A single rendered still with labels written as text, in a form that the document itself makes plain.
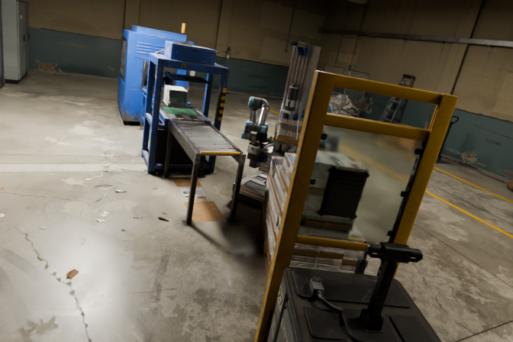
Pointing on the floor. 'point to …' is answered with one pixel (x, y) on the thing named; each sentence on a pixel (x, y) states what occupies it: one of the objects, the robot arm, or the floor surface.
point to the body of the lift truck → (337, 279)
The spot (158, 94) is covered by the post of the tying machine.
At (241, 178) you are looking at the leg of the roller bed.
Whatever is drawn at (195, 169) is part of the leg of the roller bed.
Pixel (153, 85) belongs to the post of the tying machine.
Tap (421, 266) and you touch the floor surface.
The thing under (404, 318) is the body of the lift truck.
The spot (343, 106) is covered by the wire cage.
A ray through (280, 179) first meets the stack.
